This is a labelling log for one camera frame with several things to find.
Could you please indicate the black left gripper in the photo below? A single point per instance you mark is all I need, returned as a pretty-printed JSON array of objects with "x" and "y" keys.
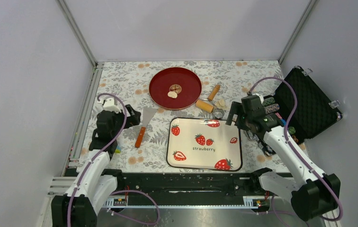
[{"x": 133, "y": 119}]

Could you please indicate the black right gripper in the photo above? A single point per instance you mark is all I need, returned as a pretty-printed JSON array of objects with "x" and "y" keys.
[{"x": 235, "y": 108}]

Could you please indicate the metal scraper orange handle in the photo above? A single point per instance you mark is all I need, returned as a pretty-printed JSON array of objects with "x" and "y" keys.
[{"x": 148, "y": 114}]

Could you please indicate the dough scrap trimmings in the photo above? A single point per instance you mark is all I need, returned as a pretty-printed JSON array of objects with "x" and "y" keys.
[{"x": 221, "y": 104}]

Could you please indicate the wooden dough roller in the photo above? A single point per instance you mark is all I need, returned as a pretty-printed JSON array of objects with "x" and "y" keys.
[{"x": 206, "y": 104}]

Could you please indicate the strawberry pattern rectangular tray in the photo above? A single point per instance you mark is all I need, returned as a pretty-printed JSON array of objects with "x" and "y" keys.
[{"x": 204, "y": 144}]

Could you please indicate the small dough ball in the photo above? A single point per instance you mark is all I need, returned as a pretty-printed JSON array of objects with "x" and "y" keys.
[{"x": 172, "y": 94}]

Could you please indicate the round red tray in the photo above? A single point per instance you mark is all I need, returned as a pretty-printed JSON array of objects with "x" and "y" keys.
[{"x": 184, "y": 82}]

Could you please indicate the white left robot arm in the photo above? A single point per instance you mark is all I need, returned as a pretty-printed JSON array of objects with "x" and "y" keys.
[{"x": 80, "y": 204}]

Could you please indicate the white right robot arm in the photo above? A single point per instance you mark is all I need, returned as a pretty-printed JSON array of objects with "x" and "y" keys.
[{"x": 312, "y": 192}]

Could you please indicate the colourful toy block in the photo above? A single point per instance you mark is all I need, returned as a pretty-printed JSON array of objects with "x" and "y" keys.
[{"x": 118, "y": 150}]

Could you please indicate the floral table mat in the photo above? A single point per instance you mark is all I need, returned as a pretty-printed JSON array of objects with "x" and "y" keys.
[{"x": 130, "y": 81}]

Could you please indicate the black open chip case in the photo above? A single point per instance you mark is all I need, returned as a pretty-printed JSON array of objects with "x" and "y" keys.
[{"x": 315, "y": 112}]

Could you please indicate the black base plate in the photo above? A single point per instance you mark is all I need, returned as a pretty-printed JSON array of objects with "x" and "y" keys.
[{"x": 184, "y": 190}]

